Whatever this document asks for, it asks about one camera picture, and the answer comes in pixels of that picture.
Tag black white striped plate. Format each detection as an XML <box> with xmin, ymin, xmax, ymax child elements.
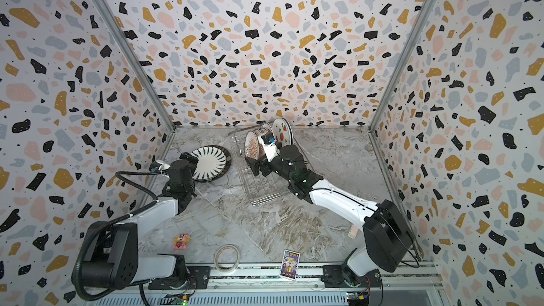
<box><xmin>188</xmin><ymin>145</ymin><xmax>230</xmax><ymax>181</ymax></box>

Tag watermelon pattern plate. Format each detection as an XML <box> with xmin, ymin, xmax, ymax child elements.
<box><xmin>272</xmin><ymin>118</ymin><xmax>293</xmax><ymax>146</ymax></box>

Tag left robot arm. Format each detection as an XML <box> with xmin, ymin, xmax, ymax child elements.
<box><xmin>72</xmin><ymin>153</ymin><xmax>198</xmax><ymax>301</ymax></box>

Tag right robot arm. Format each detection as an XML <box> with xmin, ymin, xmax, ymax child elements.
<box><xmin>245</xmin><ymin>143</ymin><xmax>414</xmax><ymax>286</ymax></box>

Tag orange sunburst plate front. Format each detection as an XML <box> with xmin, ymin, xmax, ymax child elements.
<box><xmin>245</xmin><ymin>130</ymin><xmax>260</xmax><ymax>160</ymax></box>

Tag orange sunburst plate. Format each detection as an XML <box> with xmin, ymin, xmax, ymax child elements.
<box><xmin>245</xmin><ymin>130</ymin><xmax>260</xmax><ymax>160</ymax></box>
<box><xmin>259</xmin><ymin>122</ymin><xmax>273</xmax><ymax>136</ymax></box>

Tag pink toy figure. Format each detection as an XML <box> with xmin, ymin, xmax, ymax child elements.
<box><xmin>173</xmin><ymin>234</ymin><xmax>190</xmax><ymax>250</ymax></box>

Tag pink eraser block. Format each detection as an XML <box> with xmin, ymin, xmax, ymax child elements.
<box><xmin>348</xmin><ymin>225</ymin><xmax>359</xmax><ymax>239</ymax></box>

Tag purple card box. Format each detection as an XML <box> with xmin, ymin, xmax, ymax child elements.
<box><xmin>280</xmin><ymin>249</ymin><xmax>300</xmax><ymax>281</ymax></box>

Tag wire dish rack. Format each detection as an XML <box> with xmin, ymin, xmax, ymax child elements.
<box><xmin>228</xmin><ymin>120</ymin><xmax>290</xmax><ymax>206</ymax></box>

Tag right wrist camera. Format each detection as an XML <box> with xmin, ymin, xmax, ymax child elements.
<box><xmin>258</xmin><ymin>132</ymin><xmax>278</xmax><ymax>162</ymax></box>

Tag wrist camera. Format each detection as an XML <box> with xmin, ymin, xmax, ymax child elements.
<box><xmin>149</xmin><ymin>160</ymin><xmax>171</xmax><ymax>175</ymax></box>
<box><xmin>258</xmin><ymin>132</ymin><xmax>278</xmax><ymax>162</ymax></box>

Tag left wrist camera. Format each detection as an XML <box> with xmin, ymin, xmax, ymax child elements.
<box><xmin>149</xmin><ymin>160</ymin><xmax>171</xmax><ymax>175</ymax></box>

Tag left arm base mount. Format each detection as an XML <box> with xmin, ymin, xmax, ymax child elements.
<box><xmin>149</xmin><ymin>254</ymin><xmax>211</xmax><ymax>293</ymax></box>

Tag aluminium front rail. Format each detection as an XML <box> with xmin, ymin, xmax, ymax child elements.
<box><xmin>84</xmin><ymin>261</ymin><xmax>447</xmax><ymax>306</ymax></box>

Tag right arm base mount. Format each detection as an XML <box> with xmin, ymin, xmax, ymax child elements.
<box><xmin>321</xmin><ymin>249</ymin><xmax>382</xmax><ymax>288</ymax></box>

